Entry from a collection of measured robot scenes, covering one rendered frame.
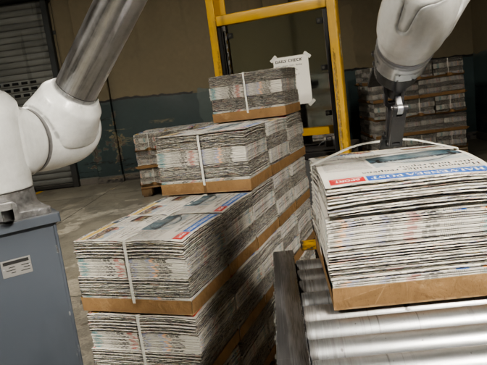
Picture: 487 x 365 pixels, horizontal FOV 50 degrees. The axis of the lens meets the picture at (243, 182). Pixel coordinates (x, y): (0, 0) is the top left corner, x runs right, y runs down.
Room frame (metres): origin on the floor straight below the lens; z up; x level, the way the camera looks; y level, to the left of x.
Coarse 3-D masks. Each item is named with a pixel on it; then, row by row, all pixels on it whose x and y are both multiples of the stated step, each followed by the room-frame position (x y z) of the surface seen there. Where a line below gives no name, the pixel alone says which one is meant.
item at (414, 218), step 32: (384, 160) 0.99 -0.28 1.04; (416, 160) 0.95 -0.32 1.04; (448, 160) 0.91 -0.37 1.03; (480, 160) 0.89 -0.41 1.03; (320, 192) 0.96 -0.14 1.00; (352, 192) 0.84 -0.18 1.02; (384, 192) 0.84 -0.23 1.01; (416, 192) 0.83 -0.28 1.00; (448, 192) 0.83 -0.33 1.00; (480, 192) 0.82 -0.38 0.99; (320, 224) 0.99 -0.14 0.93; (352, 224) 0.85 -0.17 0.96; (384, 224) 0.85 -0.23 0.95; (416, 224) 0.84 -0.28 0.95; (448, 224) 0.84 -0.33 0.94; (480, 224) 0.83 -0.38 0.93; (352, 256) 0.85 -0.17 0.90; (384, 256) 0.85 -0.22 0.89; (416, 256) 0.85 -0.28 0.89; (448, 256) 0.84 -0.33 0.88; (480, 256) 0.84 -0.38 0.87
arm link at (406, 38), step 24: (384, 0) 0.75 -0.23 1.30; (408, 0) 0.70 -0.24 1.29; (432, 0) 0.69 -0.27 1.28; (456, 0) 0.70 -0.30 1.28; (384, 24) 0.76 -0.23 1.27; (408, 24) 0.72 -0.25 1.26; (432, 24) 0.71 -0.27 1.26; (384, 48) 0.79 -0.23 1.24; (408, 48) 0.75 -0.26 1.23; (432, 48) 0.76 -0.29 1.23
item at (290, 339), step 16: (288, 256) 1.19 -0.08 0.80; (272, 272) 1.15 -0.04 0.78; (288, 272) 1.09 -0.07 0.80; (288, 288) 1.00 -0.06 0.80; (288, 304) 0.92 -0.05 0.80; (288, 320) 0.85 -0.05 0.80; (288, 336) 0.79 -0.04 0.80; (304, 336) 0.79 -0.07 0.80; (288, 352) 0.74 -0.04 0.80; (304, 352) 0.74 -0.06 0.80
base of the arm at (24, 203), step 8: (16, 192) 1.08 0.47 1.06; (24, 192) 1.09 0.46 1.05; (32, 192) 1.12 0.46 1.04; (0, 200) 1.05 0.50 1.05; (8, 200) 1.06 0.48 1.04; (16, 200) 1.07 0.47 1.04; (24, 200) 1.09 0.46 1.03; (32, 200) 1.11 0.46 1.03; (0, 208) 1.03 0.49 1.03; (8, 208) 1.02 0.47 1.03; (16, 208) 1.06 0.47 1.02; (24, 208) 1.07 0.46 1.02; (32, 208) 1.08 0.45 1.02; (40, 208) 1.08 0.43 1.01; (48, 208) 1.09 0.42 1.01; (0, 216) 1.01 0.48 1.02; (8, 216) 1.05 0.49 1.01; (16, 216) 1.06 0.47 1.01; (24, 216) 1.06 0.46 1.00; (32, 216) 1.07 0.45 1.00
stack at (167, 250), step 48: (240, 192) 1.94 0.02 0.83; (288, 192) 2.38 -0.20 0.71; (96, 240) 1.48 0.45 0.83; (144, 240) 1.42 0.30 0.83; (192, 240) 1.42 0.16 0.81; (240, 240) 1.76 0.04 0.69; (288, 240) 2.30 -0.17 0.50; (96, 288) 1.49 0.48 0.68; (144, 288) 1.43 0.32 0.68; (192, 288) 1.39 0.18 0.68; (240, 288) 1.69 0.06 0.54; (96, 336) 1.51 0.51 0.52; (144, 336) 1.44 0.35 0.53; (192, 336) 1.38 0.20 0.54; (240, 336) 1.65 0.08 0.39
